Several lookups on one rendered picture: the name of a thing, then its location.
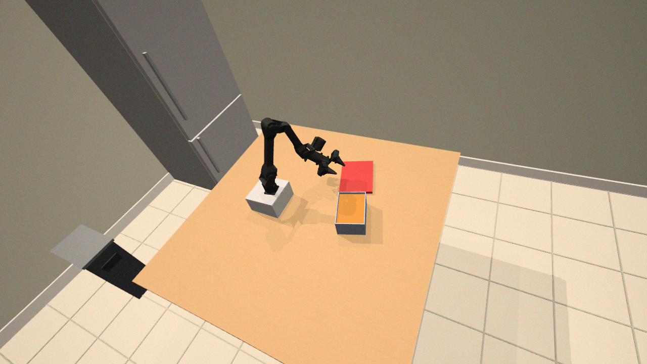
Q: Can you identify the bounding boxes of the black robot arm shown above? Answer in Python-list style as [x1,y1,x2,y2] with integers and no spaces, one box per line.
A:
[259,118,329,195]

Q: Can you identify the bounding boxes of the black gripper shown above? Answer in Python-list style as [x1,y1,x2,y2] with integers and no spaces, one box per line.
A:
[315,150,345,176]

